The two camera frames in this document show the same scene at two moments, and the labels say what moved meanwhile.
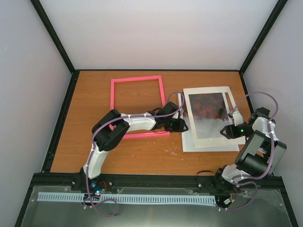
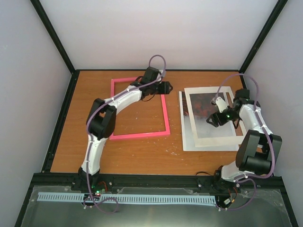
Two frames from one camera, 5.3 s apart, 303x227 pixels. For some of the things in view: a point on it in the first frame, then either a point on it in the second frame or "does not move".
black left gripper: x=179 y=127 → x=165 y=89
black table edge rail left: x=48 y=163 does not move
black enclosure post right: x=262 y=36 does not move
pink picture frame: x=159 y=77 does not move
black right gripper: x=230 y=130 → x=215 y=117
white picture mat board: x=206 y=142 does not move
